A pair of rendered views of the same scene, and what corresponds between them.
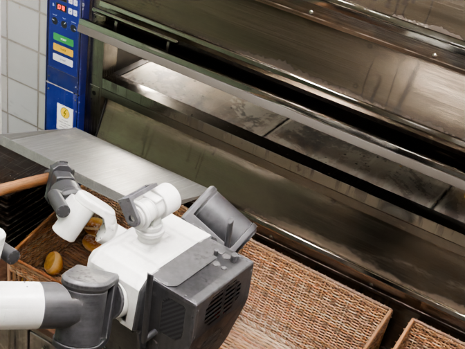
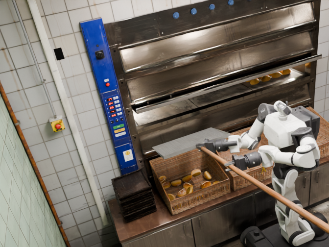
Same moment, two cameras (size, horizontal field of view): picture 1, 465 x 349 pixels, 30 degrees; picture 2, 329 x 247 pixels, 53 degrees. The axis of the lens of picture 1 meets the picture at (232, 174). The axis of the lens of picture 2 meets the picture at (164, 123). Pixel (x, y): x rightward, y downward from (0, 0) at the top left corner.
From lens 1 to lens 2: 2.10 m
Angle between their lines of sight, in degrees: 37
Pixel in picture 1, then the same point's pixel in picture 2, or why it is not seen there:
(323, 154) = (214, 99)
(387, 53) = (230, 54)
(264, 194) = (209, 122)
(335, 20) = (214, 54)
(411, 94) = (242, 61)
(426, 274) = not seen: hidden behind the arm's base
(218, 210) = (271, 106)
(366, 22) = (224, 48)
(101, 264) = (291, 130)
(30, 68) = (102, 149)
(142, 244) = (285, 120)
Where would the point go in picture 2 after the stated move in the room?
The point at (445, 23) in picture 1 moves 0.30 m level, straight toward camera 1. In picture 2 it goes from (246, 35) to (275, 39)
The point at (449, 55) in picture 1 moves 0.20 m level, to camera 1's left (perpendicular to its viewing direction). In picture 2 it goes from (248, 43) to (236, 50)
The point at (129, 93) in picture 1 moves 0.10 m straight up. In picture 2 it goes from (150, 127) to (148, 116)
